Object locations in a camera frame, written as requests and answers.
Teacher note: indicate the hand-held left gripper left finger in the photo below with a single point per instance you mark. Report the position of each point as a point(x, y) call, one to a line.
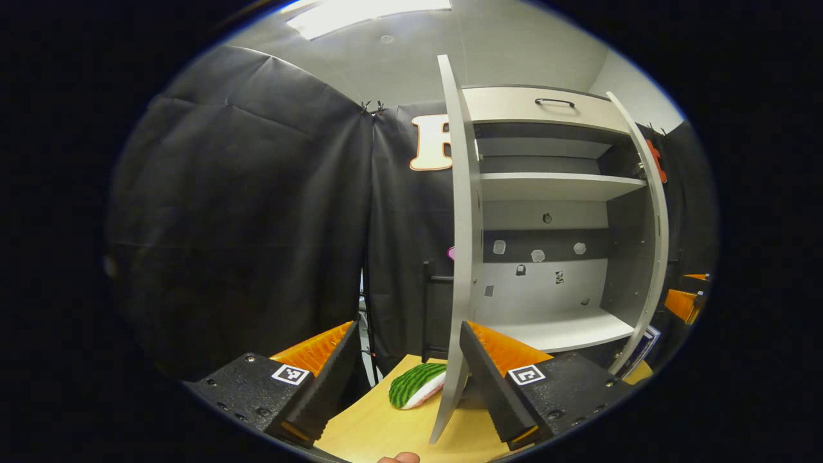
point(331, 386)

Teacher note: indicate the white cabinet drawer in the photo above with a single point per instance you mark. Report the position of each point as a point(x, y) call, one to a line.
point(501, 109)

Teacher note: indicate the watermelon slice toy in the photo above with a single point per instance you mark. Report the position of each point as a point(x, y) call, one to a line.
point(411, 382)

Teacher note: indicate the black backdrop cloth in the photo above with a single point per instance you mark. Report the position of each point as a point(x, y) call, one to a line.
point(244, 225)

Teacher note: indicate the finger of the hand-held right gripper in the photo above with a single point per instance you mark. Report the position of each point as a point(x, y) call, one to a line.
point(697, 277)
point(683, 305)

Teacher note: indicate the white cabinet shelf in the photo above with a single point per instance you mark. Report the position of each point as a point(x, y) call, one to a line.
point(546, 186)

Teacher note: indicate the dark blue book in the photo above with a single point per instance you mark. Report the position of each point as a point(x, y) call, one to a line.
point(646, 350)

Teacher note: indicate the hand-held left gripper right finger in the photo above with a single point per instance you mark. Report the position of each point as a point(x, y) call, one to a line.
point(492, 386)

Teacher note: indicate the ceiling light panel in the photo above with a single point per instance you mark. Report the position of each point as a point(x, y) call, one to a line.
point(360, 16)

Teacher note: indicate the white cabinet door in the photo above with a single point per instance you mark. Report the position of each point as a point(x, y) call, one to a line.
point(466, 225)
point(662, 244)

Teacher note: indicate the white cabinet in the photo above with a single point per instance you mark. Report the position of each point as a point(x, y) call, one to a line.
point(546, 283)

